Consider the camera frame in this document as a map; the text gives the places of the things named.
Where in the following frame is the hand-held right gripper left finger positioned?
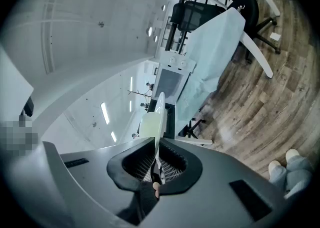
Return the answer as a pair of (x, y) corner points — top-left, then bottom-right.
(9, 136), (157, 228)

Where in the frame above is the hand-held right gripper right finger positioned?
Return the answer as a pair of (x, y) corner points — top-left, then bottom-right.
(142, 137), (299, 228)

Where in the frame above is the white plate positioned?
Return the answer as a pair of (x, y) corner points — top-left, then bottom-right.
(151, 91), (168, 185)

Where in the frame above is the white microwave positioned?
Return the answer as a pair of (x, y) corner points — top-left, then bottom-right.
(146, 55), (197, 140)

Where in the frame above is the white microwave oven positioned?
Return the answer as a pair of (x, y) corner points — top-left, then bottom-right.
(174, 6), (275, 147)

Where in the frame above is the person's right hand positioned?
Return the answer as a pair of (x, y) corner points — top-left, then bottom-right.
(138, 180), (161, 219)

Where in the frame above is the person's left shoe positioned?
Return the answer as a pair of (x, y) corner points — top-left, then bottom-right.
(268, 161), (282, 173)

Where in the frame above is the person's shoe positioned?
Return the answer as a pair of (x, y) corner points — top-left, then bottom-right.
(285, 148), (300, 161)
(268, 161), (282, 173)

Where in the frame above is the person's right shoe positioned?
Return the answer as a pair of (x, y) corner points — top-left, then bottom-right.
(285, 148), (300, 161)

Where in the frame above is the black swivel office chair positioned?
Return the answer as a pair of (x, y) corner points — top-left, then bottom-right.
(231, 0), (283, 64)

